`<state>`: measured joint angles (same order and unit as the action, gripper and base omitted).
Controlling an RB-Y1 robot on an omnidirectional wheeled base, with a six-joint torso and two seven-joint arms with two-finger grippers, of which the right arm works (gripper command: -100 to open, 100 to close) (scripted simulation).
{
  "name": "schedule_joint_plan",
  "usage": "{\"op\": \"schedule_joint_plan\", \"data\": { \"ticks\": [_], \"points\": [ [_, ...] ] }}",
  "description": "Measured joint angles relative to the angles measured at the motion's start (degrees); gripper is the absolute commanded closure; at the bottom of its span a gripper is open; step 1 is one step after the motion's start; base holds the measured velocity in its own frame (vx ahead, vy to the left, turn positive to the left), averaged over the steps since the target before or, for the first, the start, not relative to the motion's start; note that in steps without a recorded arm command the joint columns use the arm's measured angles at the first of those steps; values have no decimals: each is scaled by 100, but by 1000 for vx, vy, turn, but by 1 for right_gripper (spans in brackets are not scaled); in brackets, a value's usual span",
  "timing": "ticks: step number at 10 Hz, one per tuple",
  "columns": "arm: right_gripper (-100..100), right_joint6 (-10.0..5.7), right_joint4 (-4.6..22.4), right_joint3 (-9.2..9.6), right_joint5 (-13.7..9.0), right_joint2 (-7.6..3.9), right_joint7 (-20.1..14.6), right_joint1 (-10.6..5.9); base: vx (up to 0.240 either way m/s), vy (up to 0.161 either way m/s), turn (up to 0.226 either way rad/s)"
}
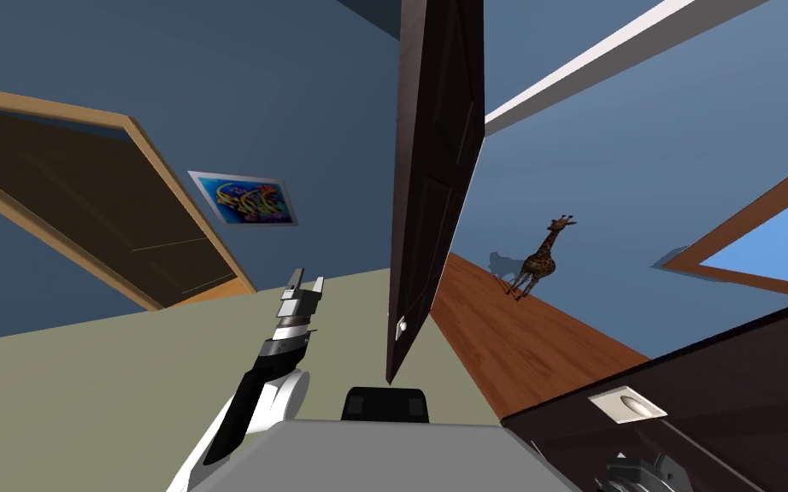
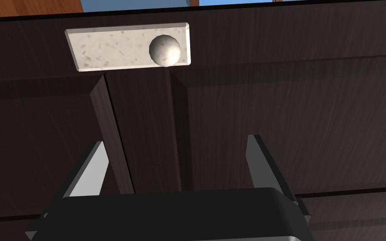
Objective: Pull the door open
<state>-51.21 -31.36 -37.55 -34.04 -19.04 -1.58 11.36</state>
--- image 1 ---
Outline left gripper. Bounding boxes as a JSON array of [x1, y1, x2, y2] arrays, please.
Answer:
[[277, 267, 326, 320]]

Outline dark brown door leaf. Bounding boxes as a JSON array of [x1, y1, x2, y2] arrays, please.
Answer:
[[385, 0, 487, 385]]

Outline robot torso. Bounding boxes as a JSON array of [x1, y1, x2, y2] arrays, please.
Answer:
[[188, 386, 583, 492]]

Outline giraffe figure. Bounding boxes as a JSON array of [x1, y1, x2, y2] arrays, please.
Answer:
[[505, 214, 579, 302]]

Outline brown framed window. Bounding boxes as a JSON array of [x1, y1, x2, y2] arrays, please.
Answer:
[[660, 160, 788, 300]]

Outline blue framed wall picture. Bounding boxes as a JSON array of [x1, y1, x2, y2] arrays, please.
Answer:
[[187, 170, 300, 228]]

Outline brown door with wooden frame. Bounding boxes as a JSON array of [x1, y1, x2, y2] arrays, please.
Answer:
[[0, 83, 258, 313]]

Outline silver square door handle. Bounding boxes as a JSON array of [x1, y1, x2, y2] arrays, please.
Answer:
[[587, 385, 669, 425]]

